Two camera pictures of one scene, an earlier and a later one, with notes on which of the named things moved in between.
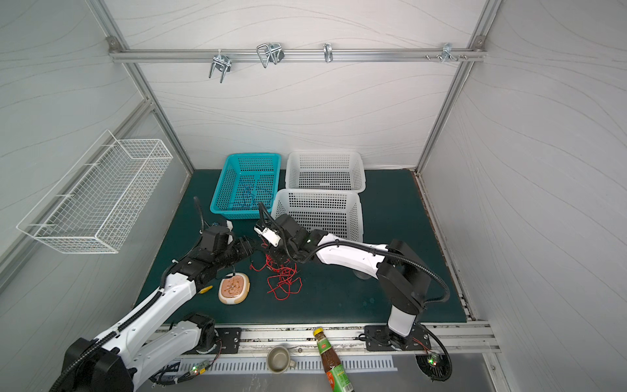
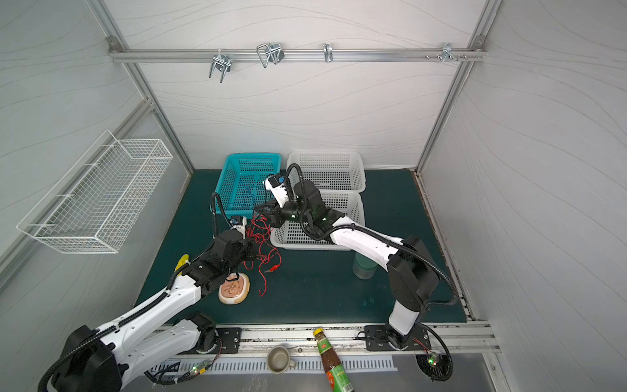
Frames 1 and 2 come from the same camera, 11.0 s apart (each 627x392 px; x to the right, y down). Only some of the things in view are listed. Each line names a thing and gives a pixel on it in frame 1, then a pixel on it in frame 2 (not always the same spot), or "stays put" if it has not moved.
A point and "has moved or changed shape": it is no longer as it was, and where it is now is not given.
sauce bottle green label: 336,372 stays put
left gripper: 244,247 stays put
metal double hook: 273,53 stays put
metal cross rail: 157,55 stays put
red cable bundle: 286,281 has moved or changed shape
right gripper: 282,231 to 269,212
